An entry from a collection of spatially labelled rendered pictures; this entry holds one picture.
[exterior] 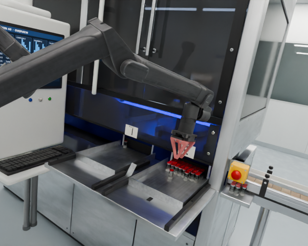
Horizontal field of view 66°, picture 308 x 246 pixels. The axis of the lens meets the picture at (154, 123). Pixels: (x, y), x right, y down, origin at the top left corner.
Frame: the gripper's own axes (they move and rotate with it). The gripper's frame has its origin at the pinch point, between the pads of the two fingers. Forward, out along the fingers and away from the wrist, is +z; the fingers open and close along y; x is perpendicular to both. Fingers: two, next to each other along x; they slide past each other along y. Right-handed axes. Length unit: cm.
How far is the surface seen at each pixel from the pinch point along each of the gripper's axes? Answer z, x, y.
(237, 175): 3.7, -18.3, 22.6
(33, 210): 73, 100, 21
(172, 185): 16.9, 5.9, 16.6
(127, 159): 15.6, 36.9, 22.1
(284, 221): 69, -50, 211
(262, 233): 31, -33, 47
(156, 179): 17.1, 13.9, 15.6
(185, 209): 18.1, -7.2, 1.6
